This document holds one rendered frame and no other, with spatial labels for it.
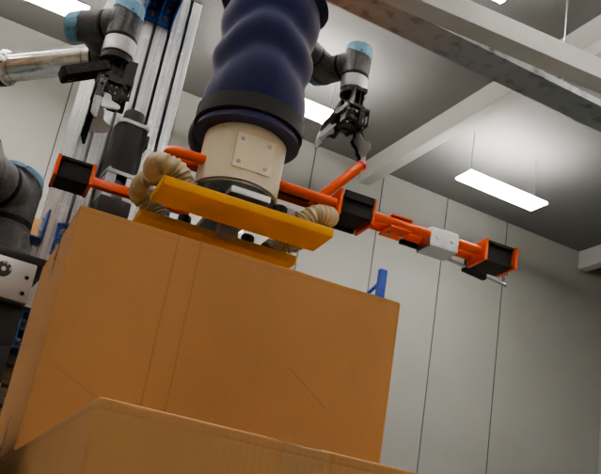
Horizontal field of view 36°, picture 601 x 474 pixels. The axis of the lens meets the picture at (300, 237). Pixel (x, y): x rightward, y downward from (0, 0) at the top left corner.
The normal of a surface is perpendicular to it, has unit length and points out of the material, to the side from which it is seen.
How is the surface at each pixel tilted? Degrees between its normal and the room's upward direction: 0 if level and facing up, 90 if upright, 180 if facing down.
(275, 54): 77
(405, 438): 90
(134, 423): 90
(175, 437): 90
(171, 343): 90
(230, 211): 180
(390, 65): 180
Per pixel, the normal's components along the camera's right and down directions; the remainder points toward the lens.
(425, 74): -0.16, 0.91
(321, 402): 0.40, -0.28
